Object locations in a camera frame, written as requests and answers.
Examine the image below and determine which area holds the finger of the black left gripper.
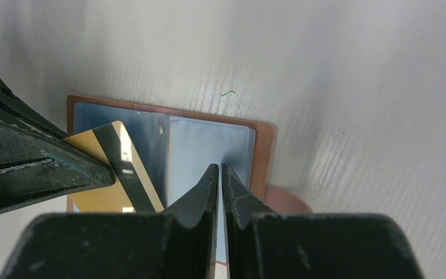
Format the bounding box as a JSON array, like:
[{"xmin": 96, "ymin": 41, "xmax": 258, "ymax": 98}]
[
  {"xmin": 0, "ymin": 109, "xmax": 115, "ymax": 214},
  {"xmin": 0, "ymin": 79, "xmax": 67, "ymax": 139}
]

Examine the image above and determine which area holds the gold credit card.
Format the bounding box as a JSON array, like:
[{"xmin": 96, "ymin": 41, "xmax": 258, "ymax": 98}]
[{"xmin": 65, "ymin": 121, "xmax": 164, "ymax": 213}]

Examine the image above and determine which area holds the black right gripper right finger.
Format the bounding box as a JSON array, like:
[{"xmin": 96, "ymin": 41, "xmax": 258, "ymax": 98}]
[{"xmin": 221, "ymin": 164, "xmax": 423, "ymax": 278}]

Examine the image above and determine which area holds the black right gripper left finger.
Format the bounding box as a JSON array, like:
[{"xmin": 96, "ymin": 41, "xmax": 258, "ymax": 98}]
[{"xmin": 1, "ymin": 164, "xmax": 219, "ymax": 278}]

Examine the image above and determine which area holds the tan leather card holder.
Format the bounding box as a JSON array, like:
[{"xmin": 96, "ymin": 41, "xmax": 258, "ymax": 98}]
[{"xmin": 66, "ymin": 94, "xmax": 313, "ymax": 270}]

